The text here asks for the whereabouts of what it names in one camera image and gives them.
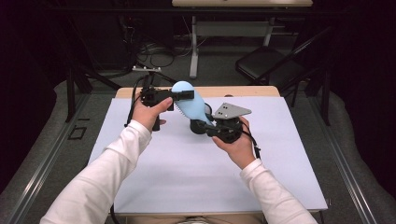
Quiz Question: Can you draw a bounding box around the tangle of floor cables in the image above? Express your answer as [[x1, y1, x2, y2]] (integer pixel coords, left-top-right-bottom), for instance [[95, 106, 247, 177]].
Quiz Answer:
[[136, 40, 194, 68]]

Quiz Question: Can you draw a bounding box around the metal floor rail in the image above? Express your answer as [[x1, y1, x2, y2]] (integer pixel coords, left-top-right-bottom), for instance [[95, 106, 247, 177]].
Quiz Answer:
[[306, 90, 379, 224], [3, 92, 92, 224]]

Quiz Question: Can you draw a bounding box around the person's left hand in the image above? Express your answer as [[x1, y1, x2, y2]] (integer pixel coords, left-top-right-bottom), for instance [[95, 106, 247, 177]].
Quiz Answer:
[[132, 97, 175, 132]]

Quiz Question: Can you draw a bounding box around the black metal stand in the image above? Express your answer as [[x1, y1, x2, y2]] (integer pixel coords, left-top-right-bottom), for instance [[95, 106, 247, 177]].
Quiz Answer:
[[64, 18, 125, 124], [311, 62, 332, 127]]

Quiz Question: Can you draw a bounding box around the black mesh cup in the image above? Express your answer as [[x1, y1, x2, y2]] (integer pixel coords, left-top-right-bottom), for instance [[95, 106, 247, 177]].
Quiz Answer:
[[190, 103, 214, 135]]

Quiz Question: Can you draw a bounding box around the black folding chair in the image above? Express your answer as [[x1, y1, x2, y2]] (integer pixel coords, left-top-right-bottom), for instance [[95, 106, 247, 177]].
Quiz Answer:
[[234, 26, 332, 108]]

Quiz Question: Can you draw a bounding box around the wooden table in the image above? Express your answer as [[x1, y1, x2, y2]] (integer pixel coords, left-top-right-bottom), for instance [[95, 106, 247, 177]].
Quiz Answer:
[[115, 86, 325, 217]]

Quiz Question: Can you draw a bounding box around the hand-held gripper black cable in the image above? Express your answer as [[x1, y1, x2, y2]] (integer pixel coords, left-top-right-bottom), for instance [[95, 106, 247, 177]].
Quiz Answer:
[[241, 120, 262, 160], [110, 76, 148, 224]]

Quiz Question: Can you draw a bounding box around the white table sheet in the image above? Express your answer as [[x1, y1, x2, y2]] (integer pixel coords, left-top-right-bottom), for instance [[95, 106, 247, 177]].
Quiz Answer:
[[88, 96, 329, 216]]

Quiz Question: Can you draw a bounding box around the light blue hairbrush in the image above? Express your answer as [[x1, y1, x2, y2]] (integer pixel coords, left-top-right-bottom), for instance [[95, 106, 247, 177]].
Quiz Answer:
[[171, 80, 216, 126]]

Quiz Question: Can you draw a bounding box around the person's right hand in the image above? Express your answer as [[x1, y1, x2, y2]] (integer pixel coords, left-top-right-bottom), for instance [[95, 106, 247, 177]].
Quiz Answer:
[[212, 117, 257, 171]]

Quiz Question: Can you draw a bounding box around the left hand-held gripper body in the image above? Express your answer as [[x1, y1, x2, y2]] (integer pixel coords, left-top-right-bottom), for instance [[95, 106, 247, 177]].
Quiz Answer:
[[132, 65, 175, 108]]

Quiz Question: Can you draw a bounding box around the left hand-held gripper black cable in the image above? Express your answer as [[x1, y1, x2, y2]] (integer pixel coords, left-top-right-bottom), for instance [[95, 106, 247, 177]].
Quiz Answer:
[[110, 76, 148, 224]]

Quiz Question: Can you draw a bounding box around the white-framed desk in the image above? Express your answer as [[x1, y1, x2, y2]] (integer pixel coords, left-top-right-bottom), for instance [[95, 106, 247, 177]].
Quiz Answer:
[[171, 0, 314, 79]]

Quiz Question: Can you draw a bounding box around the right hand-held gripper black cable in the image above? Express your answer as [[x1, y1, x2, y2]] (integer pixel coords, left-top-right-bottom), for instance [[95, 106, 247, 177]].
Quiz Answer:
[[241, 120, 262, 160]]

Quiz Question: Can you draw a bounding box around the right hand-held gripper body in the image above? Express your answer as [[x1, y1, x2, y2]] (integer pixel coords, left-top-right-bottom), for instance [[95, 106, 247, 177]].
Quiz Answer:
[[213, 102, 252, 145]]

